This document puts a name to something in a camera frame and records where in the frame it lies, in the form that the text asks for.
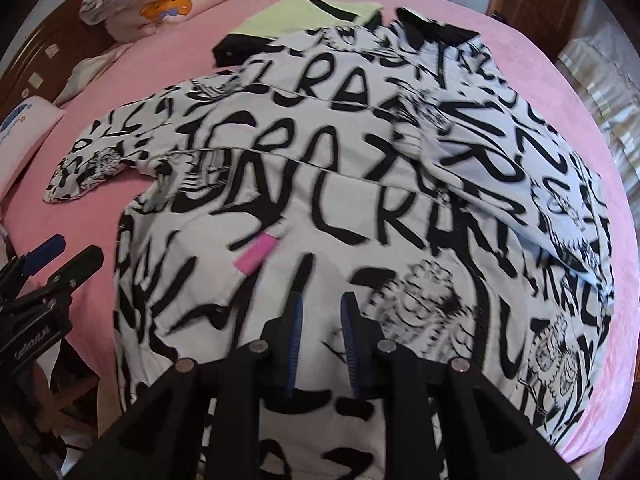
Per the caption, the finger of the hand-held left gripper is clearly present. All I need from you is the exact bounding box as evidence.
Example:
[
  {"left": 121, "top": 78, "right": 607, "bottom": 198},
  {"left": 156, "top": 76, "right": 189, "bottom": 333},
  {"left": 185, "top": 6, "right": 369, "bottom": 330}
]
[
  {"left": 46, "top": 246, "right": 105, "bottom": 307},
  {"left": 0, "top": 235, "right": 67, "bottom": 281}
]

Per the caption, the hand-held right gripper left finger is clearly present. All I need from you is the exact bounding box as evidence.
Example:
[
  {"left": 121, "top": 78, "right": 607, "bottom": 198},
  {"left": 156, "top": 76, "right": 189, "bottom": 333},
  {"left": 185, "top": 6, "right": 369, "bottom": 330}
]
[{"left": 62, "top": 292, "right": 306, "bottom": 480}]

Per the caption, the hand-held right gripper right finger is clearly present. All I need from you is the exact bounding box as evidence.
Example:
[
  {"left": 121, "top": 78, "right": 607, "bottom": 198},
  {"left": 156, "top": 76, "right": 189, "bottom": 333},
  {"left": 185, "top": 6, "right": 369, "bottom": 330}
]
[{"left": 339, "top": 291, "right": 583, "bottom": 480}]

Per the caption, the white black printed jacket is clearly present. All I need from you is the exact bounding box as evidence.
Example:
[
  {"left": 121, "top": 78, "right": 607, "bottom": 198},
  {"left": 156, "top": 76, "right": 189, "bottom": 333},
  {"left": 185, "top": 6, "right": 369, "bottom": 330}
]
[{"left": 42, "top": 0, "right": 620, "bottom": 480}]

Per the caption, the white pillow with blue print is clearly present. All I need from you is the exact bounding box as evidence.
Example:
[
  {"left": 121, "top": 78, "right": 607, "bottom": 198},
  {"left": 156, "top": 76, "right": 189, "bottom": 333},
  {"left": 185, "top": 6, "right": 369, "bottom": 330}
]
[{"left": 0, "top": 94, "right": 67, "bottom": 203}]

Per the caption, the small white cloth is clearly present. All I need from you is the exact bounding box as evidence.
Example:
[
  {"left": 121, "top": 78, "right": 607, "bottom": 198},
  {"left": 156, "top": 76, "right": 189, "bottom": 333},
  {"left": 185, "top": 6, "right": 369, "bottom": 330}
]
[{"left": 54, "top": 41, "right": 135, "bottom": 107}]

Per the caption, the wooden headboard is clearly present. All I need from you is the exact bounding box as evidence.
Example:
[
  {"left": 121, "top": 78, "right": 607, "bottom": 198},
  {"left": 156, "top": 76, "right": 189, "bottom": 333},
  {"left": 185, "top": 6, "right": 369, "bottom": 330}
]
[{"left": 0, "top": 0, "right": 118, "bottom": 123}]

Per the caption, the pink bed sheet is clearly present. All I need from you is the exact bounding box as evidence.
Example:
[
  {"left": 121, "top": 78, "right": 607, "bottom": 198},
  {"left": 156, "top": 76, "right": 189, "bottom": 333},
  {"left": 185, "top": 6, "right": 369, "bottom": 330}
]
[{"left": 0, "top": 0, "right": 640, "bottom": 466}]

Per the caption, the cream curtain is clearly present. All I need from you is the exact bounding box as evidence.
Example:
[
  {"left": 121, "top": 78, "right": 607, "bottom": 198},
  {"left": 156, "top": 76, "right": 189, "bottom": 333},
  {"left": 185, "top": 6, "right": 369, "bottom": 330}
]
[{"left": 556, "top": 10, "right": 640, "bottom": 176}]

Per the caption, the brown wooden door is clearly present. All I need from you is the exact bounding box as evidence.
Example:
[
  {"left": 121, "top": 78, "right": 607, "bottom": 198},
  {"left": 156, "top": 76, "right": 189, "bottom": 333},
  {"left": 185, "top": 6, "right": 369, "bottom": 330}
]
[{"left": 482, "top": 0, "right": 592, "bottom": 53}]

